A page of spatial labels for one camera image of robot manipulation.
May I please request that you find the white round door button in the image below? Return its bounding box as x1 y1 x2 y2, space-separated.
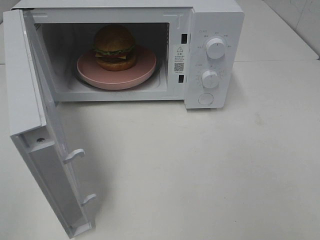
198 93 214 106

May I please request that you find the pink round plate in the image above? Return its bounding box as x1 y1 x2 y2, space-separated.
76 45 157 90

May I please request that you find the toy burger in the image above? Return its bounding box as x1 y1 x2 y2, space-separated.
93 24 137 72

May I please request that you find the white microwave door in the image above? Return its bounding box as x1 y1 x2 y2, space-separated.
3 9 96 238

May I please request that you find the lower white round knob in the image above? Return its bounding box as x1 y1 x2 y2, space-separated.
201 70 220 89

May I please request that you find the white round knob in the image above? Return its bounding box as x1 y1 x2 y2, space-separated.
201 70 220 89
205 36 226 60

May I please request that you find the white microwave oven body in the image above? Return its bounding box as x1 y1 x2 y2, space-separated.
9 0 245 109

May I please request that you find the upper white round knob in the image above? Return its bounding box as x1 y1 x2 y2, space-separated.
205 36 226 60

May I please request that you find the glass microwave turntable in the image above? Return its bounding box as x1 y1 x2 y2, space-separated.
72 63 162 88

